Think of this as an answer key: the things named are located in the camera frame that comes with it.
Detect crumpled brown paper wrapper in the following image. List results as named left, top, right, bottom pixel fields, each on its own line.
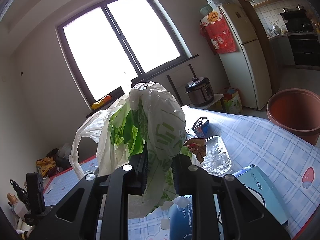
left=184, top=138, right=206, bottom=163

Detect cream two-door refrigerator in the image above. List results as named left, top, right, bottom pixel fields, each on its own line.
left=219, top=4, right=272, bottom=110

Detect colourful bag by refrigerator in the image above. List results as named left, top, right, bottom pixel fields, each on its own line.
left=222, top=87, right=242, bottom=115

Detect white boxes on refrigerator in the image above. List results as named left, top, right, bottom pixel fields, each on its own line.
left=200, top=0, right=233, bottom=16

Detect white green plastic bag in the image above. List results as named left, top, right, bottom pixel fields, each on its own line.
left=69, top=81, right=191, bottom=218

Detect yellow orange item on sill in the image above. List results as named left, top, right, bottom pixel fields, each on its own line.
left=91, top=94, right=112, bottom=110

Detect black kitchen stove unit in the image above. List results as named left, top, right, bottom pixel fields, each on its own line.
left=280, top=9, right=319, bottom=68

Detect blue snack cup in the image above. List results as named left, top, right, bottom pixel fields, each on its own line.
left=192, top=116, right=209, bottom=138

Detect red cloth on refrigerator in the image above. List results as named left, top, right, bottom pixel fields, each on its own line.
left=200, top=10, right=236, bottom=55

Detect brown plastic trash bucket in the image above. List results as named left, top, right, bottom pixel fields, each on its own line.
left=266, top=88, right=319, bottom=146

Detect small white side table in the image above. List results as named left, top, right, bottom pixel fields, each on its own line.
left=188, top=93, right=223, bottom=109

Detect clear plastic tray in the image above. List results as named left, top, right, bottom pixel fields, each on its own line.
left=200, top=135, right=233, bottom=177

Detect dark framed window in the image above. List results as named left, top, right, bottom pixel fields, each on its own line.
left=57, top=0, right=193, bottom=105

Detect blue carton box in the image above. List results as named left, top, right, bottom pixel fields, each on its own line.
left=167, top=164, right=290, bottom=240

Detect blue plaid tablecloth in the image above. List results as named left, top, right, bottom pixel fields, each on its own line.
left=44, top=102, right=319, bottom=236

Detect silver pressure cooker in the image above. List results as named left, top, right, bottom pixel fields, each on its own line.
left=185, top=76, right=214, bottom=106

